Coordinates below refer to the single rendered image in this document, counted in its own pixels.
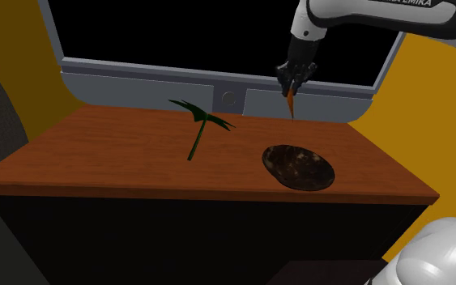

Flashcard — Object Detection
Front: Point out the orange carrot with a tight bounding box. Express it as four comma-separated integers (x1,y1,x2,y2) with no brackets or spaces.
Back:
286,87,296,120

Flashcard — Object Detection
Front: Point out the dark brown speckled bowl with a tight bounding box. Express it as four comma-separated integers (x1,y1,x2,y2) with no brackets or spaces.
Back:
262,144,336,193

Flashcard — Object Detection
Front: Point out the green leafy stalk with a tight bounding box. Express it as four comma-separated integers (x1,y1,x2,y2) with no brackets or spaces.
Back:
167,98,237,163

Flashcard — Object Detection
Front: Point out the grey framed television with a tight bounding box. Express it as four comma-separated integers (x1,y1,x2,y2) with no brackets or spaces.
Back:
36,0,407,125

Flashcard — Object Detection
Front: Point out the brown wooden desk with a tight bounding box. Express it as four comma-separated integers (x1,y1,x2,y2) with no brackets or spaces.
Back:
0,103,441,285

